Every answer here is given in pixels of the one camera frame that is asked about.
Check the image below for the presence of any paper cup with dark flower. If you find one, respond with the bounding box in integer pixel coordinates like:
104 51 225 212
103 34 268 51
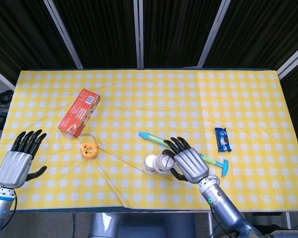
142 154 160 176

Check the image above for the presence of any blue snack packet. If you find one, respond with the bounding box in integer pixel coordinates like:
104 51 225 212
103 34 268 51
214 127 232 153

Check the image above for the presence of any orange snack box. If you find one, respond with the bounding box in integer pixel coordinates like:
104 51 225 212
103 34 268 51
58 88 102 139

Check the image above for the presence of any gray partition frame post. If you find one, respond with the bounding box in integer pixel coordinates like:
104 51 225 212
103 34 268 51
133 0 144 69
43 0 84 70
277 47 298 80
0 63 15 91
197 0 230 68

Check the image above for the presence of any orange tape measure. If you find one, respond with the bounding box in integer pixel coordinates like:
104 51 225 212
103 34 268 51
79 133 99 159

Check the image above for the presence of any paper cup with line mark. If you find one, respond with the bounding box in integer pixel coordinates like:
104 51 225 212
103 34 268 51
153 153 176 174

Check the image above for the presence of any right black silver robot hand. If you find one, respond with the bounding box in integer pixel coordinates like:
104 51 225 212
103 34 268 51
162 136 210 184

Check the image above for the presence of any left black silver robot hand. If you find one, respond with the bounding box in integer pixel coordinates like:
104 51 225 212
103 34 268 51
0 129 48 189

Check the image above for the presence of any black cable bundle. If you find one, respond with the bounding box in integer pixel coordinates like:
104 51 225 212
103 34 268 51
0 89 15 107

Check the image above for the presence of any yellow checkered tablecloth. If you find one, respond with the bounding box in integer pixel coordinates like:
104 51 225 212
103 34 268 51
0 68 298 213

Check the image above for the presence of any green blue water pump toy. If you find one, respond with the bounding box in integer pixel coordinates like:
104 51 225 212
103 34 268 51
138 131 229 178

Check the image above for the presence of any gray robot base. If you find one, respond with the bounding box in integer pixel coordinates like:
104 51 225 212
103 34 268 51
89 212 197 238

